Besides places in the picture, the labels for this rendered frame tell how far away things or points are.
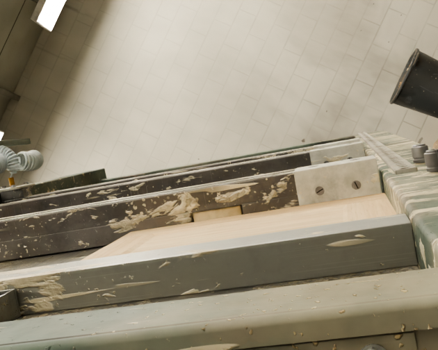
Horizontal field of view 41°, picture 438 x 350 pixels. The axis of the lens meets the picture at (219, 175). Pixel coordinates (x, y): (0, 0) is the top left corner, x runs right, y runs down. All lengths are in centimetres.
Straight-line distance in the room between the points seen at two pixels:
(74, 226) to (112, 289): 42
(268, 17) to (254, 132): 122
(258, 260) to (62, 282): 20
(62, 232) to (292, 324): 75
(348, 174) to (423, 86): 426
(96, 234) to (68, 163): 555
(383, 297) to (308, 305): 4
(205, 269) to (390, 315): 30
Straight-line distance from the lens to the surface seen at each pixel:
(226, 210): 94
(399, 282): 34
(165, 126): 628
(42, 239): 105
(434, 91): 517
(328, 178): 91
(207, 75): 629
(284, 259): 56
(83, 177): 249
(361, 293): 33
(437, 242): 43
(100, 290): 62
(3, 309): 64
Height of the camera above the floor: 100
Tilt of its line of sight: 8 degrees up
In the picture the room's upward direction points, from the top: 65 degrees counter-clockwise
